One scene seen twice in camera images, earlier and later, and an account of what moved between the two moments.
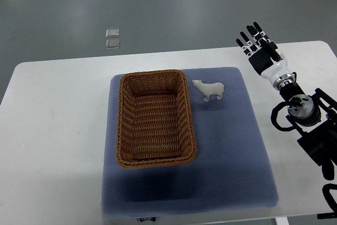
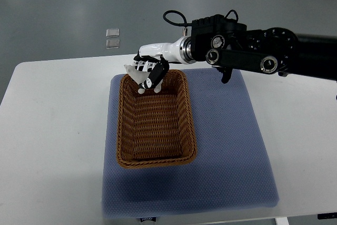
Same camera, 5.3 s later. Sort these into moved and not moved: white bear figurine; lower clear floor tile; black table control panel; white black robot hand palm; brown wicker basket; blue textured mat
Moved: white bear figurine; white black robot hand palm
Not moved: brown wicker basket; black table control panel; lower clear floor tile; blue textured mat
